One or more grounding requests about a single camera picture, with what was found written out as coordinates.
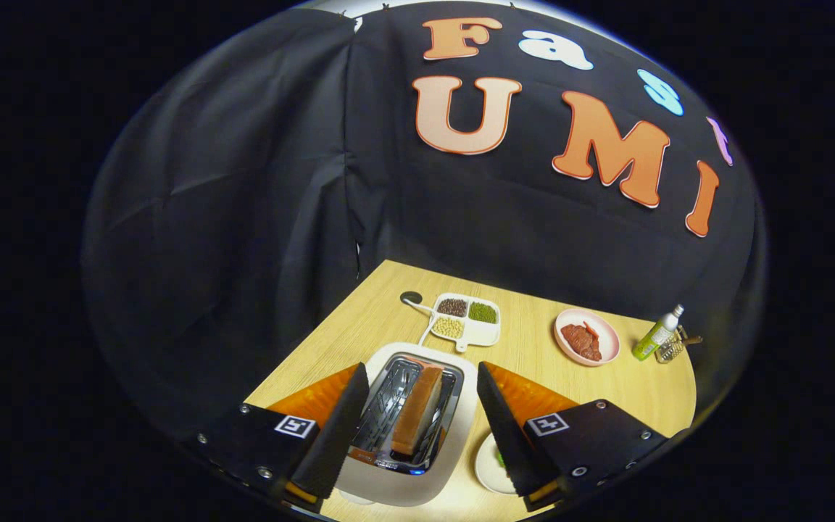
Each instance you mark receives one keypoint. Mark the dark brown beans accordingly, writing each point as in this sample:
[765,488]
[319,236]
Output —
[452,307]

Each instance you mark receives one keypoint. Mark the brown meat slice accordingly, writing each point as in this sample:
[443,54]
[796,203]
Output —
[590,350]
[573,335]

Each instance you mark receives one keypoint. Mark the red sausage strip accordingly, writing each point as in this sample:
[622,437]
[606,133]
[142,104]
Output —
[591,330]

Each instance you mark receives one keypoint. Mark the toasted bread slice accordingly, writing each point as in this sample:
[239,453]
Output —
[417,409]

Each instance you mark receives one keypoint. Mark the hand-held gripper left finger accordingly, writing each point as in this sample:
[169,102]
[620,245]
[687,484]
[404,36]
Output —
[334,435]

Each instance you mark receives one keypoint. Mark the yellow beans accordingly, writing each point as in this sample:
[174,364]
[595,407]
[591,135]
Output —
[448,327]

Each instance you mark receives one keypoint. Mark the black backdrop cloth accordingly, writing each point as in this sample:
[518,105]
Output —
[243,217]

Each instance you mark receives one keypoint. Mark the round white plate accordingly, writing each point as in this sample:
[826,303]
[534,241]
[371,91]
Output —
[491,477]

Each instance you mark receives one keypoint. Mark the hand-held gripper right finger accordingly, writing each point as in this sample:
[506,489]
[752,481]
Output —
[508,431]

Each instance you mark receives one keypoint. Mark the green lettuce leaf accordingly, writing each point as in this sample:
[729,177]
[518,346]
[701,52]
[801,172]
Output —
[499,458]

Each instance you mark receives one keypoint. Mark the pink plate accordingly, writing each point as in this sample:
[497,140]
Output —
[609,337]

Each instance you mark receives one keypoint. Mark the white divided dish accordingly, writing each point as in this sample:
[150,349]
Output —
[486,335]

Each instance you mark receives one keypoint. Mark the white toaster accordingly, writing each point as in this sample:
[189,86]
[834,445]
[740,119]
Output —
[454,464]

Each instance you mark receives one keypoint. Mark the green beans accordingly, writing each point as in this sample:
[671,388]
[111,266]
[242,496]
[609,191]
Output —
[483,312]

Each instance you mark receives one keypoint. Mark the green and silver bottle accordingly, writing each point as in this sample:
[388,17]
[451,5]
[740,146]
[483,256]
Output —
[653,339]

